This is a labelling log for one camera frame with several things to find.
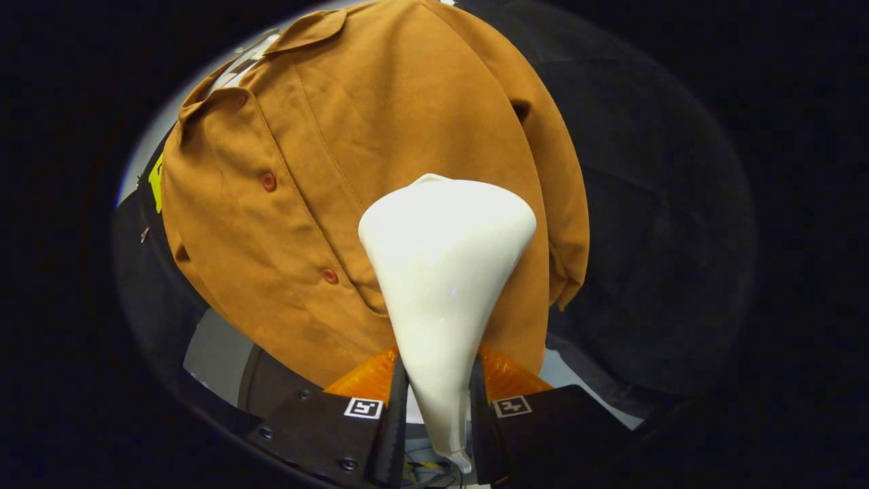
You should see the white clothes hanger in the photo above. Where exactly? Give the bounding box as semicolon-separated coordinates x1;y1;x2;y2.
207;31;280;94

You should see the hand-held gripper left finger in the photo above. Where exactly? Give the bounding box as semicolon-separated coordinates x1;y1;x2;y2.
246;346;409;489

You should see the orange-brown button shirt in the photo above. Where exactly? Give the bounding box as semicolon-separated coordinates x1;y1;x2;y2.
160;0;590;389

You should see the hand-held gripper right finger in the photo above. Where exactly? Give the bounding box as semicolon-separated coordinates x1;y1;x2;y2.
468;345;642;486

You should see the black backdrop cloth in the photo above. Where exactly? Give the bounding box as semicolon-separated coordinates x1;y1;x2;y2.
112;0;758;442

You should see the white garment steamer head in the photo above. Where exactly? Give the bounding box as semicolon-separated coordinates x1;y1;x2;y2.
358;173;538;475

